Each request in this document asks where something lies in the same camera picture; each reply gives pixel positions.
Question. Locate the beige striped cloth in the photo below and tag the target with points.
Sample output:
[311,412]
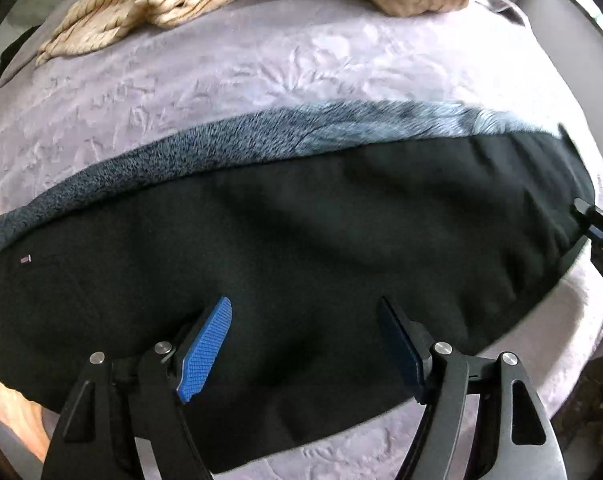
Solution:
[131,5]

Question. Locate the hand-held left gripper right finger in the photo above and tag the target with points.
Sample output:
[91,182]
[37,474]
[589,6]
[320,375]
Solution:
[401,340]

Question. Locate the lilac embossed blanket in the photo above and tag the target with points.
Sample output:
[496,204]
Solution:
[281,70]

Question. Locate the black cloth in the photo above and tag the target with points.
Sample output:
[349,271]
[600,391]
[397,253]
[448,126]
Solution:
[3,62]

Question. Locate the orange cloth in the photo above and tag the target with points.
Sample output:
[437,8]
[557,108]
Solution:
[11,410]

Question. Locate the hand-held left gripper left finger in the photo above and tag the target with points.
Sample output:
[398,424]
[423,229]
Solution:
[206,345]

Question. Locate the black pants with grey lining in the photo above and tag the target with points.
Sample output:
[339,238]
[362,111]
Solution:
[306,235]

